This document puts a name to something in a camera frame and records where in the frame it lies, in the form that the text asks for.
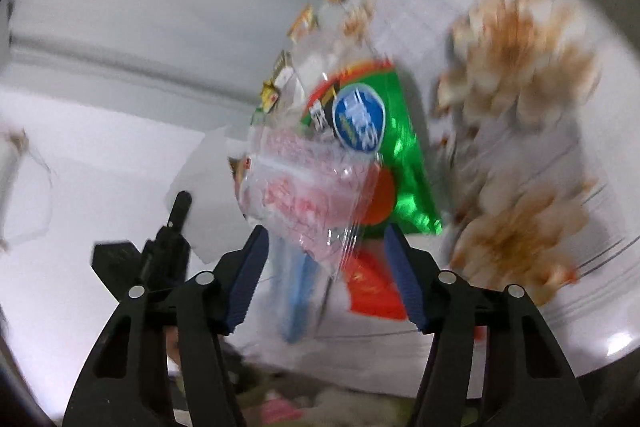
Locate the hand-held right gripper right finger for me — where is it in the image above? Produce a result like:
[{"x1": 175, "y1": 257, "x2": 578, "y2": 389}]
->
[{"x1": 382, "y1": 223, "x2": 591, "y2": 427}]

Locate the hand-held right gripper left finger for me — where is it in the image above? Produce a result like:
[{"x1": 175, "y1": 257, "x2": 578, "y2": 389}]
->
[{"x1": 62, "y1": 224, "x2": 271, "y2": 427}]

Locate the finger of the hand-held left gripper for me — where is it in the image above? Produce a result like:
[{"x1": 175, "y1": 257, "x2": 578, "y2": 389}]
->
[{"x1": 167, "y1": 191, "x2": 194, "y2": 233}]

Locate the red orange snack packet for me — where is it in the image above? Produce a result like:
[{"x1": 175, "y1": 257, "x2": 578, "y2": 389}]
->
[{"x1": 344, "y1": 251, "x2": 412, "y2": 323}]

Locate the blue narrow object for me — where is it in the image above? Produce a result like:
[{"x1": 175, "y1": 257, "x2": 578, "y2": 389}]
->
[{"x1": 281, "y1": 241, "x2": 322, "y2": 344}]

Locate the clear red printed plastic bag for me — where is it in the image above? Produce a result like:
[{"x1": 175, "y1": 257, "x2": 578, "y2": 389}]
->
[{"x1": 237, "y1": 107, "x2": 388, "y2": 288}]

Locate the green foil snack packet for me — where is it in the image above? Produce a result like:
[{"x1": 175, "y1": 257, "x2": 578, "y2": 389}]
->
[{"x1": 300, "y1": 59, "x2": 444, "y2": 236}]

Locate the small yellow snack packet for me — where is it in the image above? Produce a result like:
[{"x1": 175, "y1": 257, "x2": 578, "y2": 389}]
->
[{"x1": 258, "y1": 78, "x2": 282, "y2": 114}]

